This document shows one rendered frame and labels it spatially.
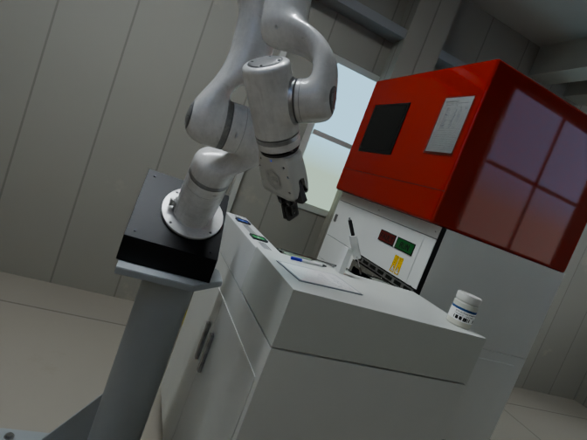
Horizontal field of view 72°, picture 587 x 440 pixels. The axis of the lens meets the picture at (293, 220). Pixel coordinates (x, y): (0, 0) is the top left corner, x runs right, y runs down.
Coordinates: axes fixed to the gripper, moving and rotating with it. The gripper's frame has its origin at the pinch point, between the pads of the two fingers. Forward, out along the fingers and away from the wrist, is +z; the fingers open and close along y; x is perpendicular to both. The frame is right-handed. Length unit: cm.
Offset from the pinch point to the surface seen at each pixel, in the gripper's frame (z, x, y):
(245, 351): 38.3, -17.8, -5.8
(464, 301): 44, 37, 26
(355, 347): 36.5, 0.7, 15.8
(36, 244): 97, -42, -211
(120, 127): 46, 34, -202
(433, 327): 41, 21, 25
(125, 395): 58, -47, -36
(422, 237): 52, 62, -3
